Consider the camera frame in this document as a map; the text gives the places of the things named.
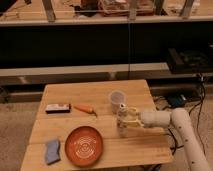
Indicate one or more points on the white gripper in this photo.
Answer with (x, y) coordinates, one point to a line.
(143, 122)

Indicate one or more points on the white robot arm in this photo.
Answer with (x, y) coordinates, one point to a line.
(179, 119)

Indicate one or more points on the translucent plastic cup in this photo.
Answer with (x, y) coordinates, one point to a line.
(116, 98)

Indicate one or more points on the orange carrot toy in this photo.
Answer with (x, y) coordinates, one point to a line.
(86, 109)

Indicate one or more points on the black power adapter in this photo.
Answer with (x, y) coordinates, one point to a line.
(176, 100)

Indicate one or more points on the long wooden shelf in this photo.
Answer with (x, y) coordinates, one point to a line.
(24, 76)

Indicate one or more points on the wooden table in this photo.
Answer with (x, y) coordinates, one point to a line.
(139, 146)

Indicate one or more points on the orange patterned plate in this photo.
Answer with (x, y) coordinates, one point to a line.
(84, 146)

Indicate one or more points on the black equipment on shelf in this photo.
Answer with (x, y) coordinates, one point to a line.
(190, 61)

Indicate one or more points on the black red small box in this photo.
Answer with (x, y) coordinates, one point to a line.
(57, 108)

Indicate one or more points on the blue grey sponge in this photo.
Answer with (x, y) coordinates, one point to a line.
(52, 153)

